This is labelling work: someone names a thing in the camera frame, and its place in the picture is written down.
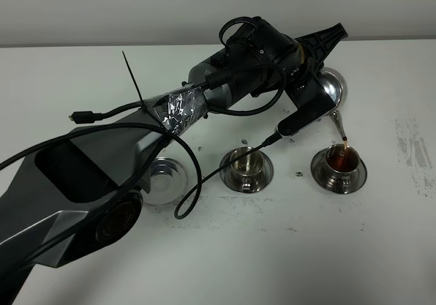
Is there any stainless steel teacup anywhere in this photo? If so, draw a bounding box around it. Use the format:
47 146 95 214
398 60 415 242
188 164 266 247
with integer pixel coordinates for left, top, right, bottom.
324 144 361 187
228 150 265 193

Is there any middle stainless steel saucer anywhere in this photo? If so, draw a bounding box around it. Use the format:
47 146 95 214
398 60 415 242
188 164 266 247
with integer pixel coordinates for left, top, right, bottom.
219 151 274 193

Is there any stainless steel teapot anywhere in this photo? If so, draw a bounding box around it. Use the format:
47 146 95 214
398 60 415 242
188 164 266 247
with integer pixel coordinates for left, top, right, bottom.
317 67 347 142

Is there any steel teapot saucer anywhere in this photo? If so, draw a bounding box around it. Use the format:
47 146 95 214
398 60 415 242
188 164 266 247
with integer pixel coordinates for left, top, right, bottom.
143 157 188 206

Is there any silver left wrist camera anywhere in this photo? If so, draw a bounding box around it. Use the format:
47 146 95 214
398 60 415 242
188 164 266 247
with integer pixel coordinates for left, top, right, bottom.
277 78 336 137

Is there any middle stainless steel teacup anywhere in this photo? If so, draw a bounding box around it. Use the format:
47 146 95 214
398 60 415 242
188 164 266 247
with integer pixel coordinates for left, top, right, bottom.
228 150 265 193

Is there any right stainless steel saucer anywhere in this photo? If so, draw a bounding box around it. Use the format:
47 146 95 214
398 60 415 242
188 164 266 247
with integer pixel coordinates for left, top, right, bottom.
311 148 367 195

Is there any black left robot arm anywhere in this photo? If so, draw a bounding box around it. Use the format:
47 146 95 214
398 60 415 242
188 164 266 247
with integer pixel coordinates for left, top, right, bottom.
1 16 347 304

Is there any black cable tie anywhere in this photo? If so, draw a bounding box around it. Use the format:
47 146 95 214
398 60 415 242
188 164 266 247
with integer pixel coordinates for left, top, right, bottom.
122 51 170 131

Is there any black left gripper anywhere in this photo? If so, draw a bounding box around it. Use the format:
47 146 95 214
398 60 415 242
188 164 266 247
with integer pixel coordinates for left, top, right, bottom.
274 23 348 94

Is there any right stainless steel teacup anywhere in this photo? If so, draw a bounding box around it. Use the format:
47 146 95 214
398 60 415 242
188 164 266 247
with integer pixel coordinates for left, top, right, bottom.
324 144 361 187

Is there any stainless steel saucer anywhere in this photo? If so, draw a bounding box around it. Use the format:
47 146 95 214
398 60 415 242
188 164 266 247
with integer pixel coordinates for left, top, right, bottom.
311 148 367 195
219 151 274 193

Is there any loose black usb plug cable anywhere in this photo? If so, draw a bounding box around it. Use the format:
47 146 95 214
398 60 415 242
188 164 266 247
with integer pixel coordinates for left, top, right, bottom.
69 101 144 126

